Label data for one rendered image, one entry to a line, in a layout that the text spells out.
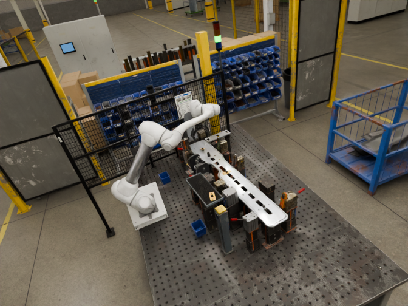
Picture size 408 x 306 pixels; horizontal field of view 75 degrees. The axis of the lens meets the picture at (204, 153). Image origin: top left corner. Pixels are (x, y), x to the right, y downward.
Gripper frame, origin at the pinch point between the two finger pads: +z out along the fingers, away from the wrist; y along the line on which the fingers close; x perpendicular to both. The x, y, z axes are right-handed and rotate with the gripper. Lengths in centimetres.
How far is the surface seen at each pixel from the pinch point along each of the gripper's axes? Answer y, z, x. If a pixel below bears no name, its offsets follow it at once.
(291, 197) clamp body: 19, 9, -108
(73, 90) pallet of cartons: -104, 20, 394
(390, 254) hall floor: 115, 115, -142
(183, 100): 9, -22, 54
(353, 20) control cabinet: 931, 99, 539
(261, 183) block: 13, 12, -80
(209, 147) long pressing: 7.1, 14.5, 0.2
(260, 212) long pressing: -6, 15, -102
